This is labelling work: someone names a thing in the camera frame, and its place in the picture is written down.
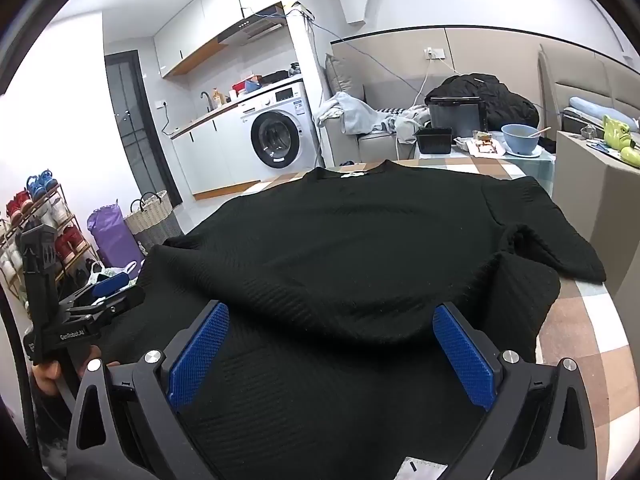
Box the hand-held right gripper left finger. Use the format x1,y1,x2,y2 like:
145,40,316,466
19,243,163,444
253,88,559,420
67,301,231,480

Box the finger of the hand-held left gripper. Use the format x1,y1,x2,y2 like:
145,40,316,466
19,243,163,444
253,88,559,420
59,271,138,311
65,287,147,322

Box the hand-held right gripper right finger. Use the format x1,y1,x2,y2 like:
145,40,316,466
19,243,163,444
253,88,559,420
432,302,598,480

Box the black knit sweater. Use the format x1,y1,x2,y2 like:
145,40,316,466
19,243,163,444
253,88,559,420
95,160,608,480

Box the pile of dark clothes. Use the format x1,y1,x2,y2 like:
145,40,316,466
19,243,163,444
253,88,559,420
425,74,541,133

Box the grey clothes pile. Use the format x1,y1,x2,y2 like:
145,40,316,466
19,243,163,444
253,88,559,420
314,91,431,143

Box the person's left hand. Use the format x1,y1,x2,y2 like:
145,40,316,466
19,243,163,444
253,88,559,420
32,359,122,397

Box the white plastic bag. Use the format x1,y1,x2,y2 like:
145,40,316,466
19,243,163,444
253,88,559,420
89,260,142,288

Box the wooden shoe rack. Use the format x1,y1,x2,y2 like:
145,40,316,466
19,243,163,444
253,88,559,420
0,182,98,306

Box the purple bag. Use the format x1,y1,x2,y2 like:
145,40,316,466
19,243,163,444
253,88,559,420
87,202,146,281

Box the group of shoes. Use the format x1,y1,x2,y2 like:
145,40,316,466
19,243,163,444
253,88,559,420
0,170,93,286

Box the woven basket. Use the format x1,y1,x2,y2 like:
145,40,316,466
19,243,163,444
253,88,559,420
124,191,183,251

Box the checked tablecloth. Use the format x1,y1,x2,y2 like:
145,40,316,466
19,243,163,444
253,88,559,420
235,152,633,480

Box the dark glass door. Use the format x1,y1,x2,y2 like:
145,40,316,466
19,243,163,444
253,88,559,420
104,51,183,208

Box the white kitchen counter cabinets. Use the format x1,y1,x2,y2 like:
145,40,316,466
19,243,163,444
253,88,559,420
170,105,263,200

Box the cardboard box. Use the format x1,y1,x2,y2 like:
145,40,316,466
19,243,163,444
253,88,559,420
552,130,640,301

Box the food box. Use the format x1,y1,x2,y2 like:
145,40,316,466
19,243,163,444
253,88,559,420
465,131,508,157

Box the white washing machine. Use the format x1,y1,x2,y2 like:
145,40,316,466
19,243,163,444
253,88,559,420
239,81,321,170

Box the black plastic tray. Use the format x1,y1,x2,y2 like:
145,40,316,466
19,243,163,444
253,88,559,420
415,127,453,155

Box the blue bowl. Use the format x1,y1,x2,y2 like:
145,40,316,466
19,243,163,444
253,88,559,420
501,124,542,155

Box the black monitor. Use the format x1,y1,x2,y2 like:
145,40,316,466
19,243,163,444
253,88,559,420
429,96,488,138

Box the white upper cabinets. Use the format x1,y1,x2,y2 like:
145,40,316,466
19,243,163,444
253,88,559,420
152,0,286,78

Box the green toy figure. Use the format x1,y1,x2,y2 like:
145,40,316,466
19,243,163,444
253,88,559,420
601,114,640,167

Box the light blue pillow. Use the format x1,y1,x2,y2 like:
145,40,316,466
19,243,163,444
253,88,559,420
567,96,640,122

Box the range hood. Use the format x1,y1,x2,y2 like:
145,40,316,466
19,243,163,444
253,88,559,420
217,4,288,46

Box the beige sofa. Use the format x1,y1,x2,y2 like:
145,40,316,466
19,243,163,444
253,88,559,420
325,52,426,166

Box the beige bed headboard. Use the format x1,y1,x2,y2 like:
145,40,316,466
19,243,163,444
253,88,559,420
537,42,640,133

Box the white cable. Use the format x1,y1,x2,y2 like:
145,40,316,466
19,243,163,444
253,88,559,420
395,57,432,158

